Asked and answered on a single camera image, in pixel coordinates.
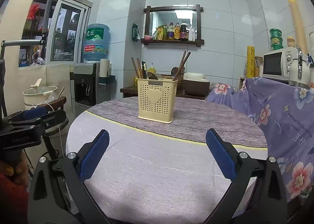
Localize brown wooden chopstick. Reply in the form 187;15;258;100
177;52;191;79
173;51;186;81
131;57;141;78
136;58;144;79

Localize dark chopstick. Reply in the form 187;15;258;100
141;61;147;79

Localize shiny steel spoon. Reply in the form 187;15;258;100
147;72;158;80

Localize wooden handled spoon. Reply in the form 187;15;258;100
171;67;179;78

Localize white pot with lid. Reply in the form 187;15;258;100
22;78;58;110

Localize black white water dispenser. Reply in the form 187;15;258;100
73;63;111;110

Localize purple floral cloth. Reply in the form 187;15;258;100
207;77;313;201

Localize purple striped tablecloth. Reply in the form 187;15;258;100
66;97;268;223

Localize blue water jug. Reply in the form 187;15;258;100
82;24;111;62

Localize dark wooden side table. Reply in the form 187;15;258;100
120;86;206;100

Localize brown white rice cooker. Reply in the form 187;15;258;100
183;73;210;97

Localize white microwave oven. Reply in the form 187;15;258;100
262;47;298;81

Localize yellow paper roll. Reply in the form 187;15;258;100
246;46;256;78

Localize cream perforated utensil holder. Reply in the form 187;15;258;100
137;79;177;124

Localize white electric kettle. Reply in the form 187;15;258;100
288;48;311;89

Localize yellow soap bottle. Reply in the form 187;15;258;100
147;63;156;74

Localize green stacked containers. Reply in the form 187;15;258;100
269;28;283;50

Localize tall stack paper cups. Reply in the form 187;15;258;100
288;0;308;54

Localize dark wooden wall shelf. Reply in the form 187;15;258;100
141;5;204;46

